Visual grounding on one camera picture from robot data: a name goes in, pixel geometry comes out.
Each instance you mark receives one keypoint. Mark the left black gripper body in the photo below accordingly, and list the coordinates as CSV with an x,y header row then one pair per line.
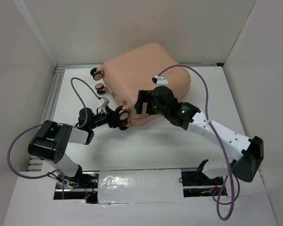
x,y
106,117

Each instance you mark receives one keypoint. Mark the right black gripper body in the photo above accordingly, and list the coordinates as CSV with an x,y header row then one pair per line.
x,y
147,103

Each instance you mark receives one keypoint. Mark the pink suitcase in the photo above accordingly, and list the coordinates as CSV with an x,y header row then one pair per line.
x,y
126,74

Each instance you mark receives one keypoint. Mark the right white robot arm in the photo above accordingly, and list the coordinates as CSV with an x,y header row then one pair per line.
x,y
247,153

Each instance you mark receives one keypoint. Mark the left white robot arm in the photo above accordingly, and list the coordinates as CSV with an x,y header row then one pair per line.
x,y
51,140

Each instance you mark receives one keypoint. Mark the white taped cover sheet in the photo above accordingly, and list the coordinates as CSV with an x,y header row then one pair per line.
x,y
140,186

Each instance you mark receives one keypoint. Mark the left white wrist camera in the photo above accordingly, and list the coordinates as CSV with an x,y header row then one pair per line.
x,y
103,102

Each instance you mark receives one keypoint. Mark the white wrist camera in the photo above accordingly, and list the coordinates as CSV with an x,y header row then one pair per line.
x,y
159,81
103,102

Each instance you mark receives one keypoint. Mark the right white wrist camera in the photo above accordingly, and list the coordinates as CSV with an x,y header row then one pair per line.
x,y
159,81

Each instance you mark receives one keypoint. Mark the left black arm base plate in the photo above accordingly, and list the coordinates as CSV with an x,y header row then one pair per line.
x,y
85,190

